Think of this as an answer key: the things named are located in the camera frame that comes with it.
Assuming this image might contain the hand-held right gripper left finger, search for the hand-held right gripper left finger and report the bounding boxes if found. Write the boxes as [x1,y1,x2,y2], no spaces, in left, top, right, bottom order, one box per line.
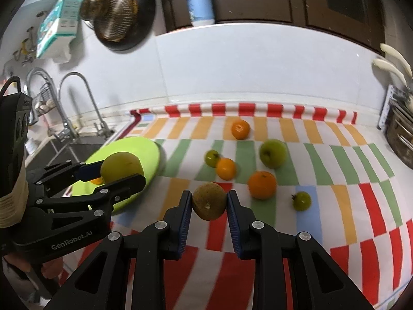
[42,190,193,310]

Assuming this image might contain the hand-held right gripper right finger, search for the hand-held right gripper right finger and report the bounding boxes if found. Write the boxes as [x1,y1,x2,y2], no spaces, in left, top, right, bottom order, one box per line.
[227,190,376,310]

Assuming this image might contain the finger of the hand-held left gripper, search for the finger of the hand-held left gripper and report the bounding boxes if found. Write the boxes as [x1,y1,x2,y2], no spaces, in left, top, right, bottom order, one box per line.
[32,174,147,216]
[27,161,104,197]

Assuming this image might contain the yellow-green apple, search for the yellow-green apple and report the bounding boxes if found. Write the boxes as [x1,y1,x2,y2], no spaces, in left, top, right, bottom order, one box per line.
[101,152,145,186]

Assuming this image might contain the brown kiwi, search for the brown kiwi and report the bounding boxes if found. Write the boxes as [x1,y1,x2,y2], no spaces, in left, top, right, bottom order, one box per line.
[192,182,227,222]

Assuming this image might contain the green plate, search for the green plate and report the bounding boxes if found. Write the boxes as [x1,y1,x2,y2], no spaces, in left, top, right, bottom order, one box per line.
[72,137,161,213]

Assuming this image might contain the large orange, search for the large orange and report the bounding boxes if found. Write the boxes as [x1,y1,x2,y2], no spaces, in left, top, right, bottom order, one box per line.
[248,170,278,200]

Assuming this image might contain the small green tomato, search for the small green tomato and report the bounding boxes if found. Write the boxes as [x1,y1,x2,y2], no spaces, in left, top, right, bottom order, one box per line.
[205,149,221,168]
[292,191,312,212]

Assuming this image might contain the green apple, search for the green apple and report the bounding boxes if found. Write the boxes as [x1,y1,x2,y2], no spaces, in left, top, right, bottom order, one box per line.
[260,139,288,169]

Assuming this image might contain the person's left forearm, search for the person's left forearm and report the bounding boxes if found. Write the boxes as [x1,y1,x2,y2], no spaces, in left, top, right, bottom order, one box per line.
[0,166,29,230]

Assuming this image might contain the person's left hand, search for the person's left hand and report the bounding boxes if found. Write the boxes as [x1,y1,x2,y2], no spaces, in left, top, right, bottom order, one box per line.
[40,257,64,281]

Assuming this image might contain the stainless steel sink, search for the stainless steel sink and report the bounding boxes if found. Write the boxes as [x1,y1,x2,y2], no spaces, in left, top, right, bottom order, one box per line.
[25,134,114,175]

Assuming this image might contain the gooseneck steel faucet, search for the gooseneck steel faucet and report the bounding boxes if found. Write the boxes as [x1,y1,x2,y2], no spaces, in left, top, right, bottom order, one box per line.
[59,72,116,140]

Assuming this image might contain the striped colourful tablecloth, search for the striped colourful tablecloth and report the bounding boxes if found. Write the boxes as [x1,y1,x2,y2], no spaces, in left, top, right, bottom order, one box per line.
[65,103,413,310]

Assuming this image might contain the pull-down steel faucet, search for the pull-down steel faucet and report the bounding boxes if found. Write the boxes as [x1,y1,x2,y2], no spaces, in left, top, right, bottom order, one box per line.
[26,67,78,142]

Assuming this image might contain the tissue paper pack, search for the tissue paper pack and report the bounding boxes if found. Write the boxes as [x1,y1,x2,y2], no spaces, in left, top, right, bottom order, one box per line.
[35,0,90,64]

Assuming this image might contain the metal mesh strainer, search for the metal mesh strainer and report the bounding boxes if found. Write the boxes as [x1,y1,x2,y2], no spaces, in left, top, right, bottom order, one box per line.
[96,0,140,43]

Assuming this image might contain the brass ladle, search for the brass ladle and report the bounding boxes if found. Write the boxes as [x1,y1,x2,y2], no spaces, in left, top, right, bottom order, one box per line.
[80,0,109,22]

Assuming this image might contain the black frying pan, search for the black frying pan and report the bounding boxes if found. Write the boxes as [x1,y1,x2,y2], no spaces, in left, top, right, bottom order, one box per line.
[93,0,157,52]

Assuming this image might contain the utensil rack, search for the utensil rack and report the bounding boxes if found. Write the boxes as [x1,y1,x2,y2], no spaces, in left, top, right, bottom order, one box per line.
[377,85,401,130]

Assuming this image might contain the white lotion bottle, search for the white lotion bottle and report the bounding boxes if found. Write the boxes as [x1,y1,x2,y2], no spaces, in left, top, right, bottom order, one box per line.
[185,0,216,28]

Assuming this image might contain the white spoon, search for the white spoon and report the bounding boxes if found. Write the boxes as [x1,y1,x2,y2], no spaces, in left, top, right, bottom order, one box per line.
[372,58,408,87]
[380,43,413,80]

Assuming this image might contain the dark brown cabinet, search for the dark brown cabinet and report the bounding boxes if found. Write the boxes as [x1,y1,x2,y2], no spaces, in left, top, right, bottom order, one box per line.
[158,0,413,54]

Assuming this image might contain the black wire basket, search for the black wire basket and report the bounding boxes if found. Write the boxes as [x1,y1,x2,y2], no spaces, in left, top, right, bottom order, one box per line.
[31,82,62,117]

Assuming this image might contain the wall hooks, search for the wall hooks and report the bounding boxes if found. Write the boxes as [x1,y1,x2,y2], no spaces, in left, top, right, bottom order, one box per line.
[9,27,37,69]

